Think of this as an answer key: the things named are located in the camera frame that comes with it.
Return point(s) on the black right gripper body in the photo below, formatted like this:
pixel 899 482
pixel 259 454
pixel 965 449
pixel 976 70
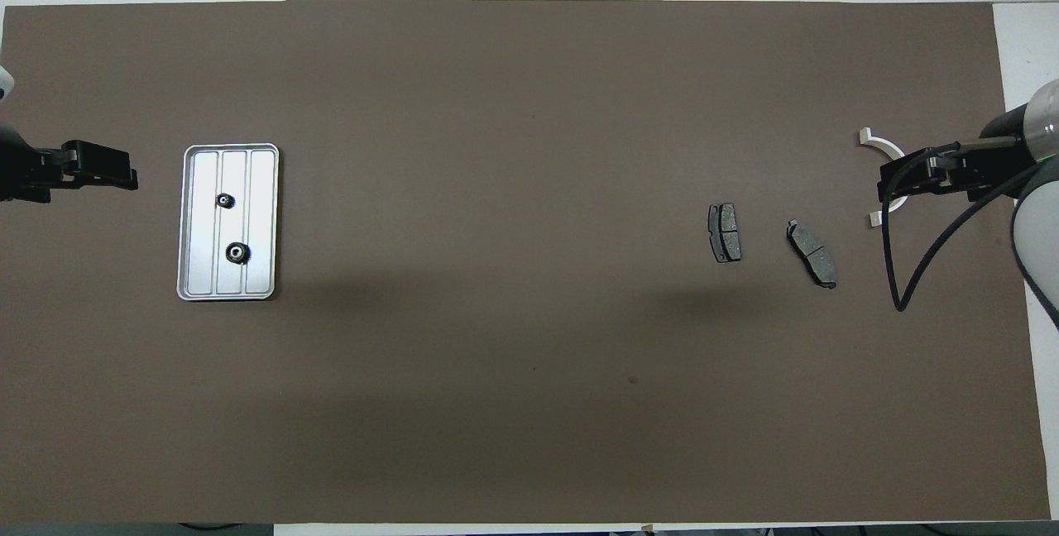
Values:
pixel 997 168

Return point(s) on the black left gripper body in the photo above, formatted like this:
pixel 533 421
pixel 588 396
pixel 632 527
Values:
pixel 25 172

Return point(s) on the small black bearing gear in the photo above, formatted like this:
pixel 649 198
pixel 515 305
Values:
pixel 225 201

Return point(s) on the large black bearing gear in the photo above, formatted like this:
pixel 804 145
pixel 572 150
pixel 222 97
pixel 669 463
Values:
pixel 238 252

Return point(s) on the silver metal compartment tray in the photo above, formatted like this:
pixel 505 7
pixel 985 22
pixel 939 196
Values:
pixel 261 222

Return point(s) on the long dark brake pad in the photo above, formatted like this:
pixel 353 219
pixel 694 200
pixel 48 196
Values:
pixel 812 255

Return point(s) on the short dark brake pad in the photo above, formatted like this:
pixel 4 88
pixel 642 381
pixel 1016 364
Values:
pixel 726 234

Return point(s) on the brown table mat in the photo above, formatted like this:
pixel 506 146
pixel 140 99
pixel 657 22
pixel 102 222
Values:
pixel 529 354

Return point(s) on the white semicircular plastic bracket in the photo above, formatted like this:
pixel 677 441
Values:
pixel 865 136

